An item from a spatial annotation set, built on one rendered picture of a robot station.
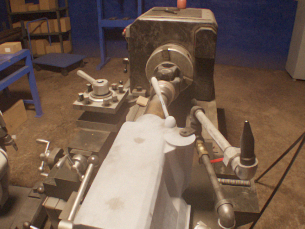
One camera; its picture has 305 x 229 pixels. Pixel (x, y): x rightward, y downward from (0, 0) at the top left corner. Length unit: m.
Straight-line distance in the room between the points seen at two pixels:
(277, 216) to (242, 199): 1.21
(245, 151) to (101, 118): 0.65
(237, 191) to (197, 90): 0.79
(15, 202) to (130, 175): 1.53
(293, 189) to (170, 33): 1.68
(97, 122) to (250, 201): 0.62
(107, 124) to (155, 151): 0.34
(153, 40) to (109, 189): 1.08
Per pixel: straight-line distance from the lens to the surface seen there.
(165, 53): 1.26
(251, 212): 0.92
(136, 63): 1.55
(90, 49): 5.36
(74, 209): 0.65
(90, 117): 0.98
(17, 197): 2.06
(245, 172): 0.43
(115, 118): 0.95
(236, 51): 4.94
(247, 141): 0.41
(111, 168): 0.59
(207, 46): 1.41
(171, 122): 0.71
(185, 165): 0.70
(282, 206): 2.22
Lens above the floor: 1.56
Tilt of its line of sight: 30 degrees down
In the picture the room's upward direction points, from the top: straight up
